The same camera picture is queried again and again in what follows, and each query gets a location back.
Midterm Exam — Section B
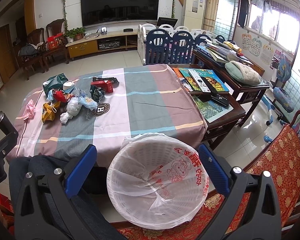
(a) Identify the wooden armchair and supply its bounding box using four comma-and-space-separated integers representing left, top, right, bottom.
17, 28, 46, 80
43, 19, 69, 68

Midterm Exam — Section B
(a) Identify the green tissue pack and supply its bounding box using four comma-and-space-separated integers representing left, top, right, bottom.
43, 73, 68, 96

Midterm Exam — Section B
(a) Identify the wooden tv cabinet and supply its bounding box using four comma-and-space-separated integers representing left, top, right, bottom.
66, 30, 138, 59

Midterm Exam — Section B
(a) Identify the dark wooden coffee table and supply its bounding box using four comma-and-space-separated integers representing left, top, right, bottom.
170, 64, 245, 150

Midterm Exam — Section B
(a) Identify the beige curtain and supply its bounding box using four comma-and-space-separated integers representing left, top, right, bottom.
203, 0, 219, 33

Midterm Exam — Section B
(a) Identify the red snack wrapper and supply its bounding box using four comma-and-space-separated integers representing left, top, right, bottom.
52, 90, 74, 103

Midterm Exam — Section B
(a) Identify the white air conditioner tower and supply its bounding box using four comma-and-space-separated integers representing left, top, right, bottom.
183, 0, 206, 30

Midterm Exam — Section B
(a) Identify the red gift box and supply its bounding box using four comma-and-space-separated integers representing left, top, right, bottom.
47, 33, 65, 50

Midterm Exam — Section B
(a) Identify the pink paper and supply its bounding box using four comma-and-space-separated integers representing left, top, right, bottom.
22, 99, 36, 122

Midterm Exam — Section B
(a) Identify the grey green cushion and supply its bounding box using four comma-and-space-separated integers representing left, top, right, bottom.
225, 61, 261, 86

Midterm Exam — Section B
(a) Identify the red cigarette box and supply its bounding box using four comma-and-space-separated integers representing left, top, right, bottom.
90, 81, 114, 93

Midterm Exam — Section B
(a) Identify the dark green sachet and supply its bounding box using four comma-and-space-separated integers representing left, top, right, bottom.
90, 85, 106, 103

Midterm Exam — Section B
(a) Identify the yellow snack bag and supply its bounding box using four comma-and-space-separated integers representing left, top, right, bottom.
42, 101, 61, 123

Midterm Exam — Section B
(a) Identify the white mesh trash basket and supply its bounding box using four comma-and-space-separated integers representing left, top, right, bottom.
107, 133, 209, 230

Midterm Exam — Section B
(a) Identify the wooden armchair right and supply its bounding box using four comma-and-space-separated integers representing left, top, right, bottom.
43, 19, 69, 68

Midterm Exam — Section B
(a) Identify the white tissue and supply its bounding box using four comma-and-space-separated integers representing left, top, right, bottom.
60, 112, 73, 124

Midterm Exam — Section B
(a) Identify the white remote control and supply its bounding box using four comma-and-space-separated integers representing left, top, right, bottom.
188, 69, 211, 93

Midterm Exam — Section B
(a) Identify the white blue paper cup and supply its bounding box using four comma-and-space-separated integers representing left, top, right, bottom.
62, 80, 75, 93

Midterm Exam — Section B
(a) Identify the colourful picture book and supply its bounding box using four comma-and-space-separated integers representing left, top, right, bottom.
179, 68, 229, 93

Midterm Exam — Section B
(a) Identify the plaid tablecloth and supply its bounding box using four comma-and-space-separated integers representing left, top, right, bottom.
6, 64, 207, 167

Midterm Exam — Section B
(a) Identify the black laptop monitor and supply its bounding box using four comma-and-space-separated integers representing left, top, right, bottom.
157, 17, 178, 28

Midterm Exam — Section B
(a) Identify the wooden armchair left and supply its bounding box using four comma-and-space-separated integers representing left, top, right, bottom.
17, 28, 46, 80

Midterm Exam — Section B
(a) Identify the blue white baby fence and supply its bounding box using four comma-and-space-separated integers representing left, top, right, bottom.
136, 23, 237, 66

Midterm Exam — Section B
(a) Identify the black television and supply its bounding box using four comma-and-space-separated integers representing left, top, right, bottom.
81, 0, 159, 27

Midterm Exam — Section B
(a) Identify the black remote control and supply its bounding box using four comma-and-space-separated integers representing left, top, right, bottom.
202, 77, 229, 107

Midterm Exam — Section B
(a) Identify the ointment carton box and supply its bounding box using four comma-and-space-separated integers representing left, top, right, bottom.
92, 77, 119, 85

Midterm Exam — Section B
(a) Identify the stack of books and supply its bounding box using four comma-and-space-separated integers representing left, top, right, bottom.
196, 39, 252, 65

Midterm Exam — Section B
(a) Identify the white plastic bag wad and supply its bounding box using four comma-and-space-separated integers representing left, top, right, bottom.
66, 96, 82, 118

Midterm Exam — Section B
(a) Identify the dark wooden side table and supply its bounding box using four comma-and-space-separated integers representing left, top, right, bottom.
193, 45, 271, 128

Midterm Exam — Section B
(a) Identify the blue kids chair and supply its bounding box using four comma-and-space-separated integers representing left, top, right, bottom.
262, 52, 294, 126

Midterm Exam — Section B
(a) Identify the potted green plant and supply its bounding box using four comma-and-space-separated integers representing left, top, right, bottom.
64, 27, 85, 43

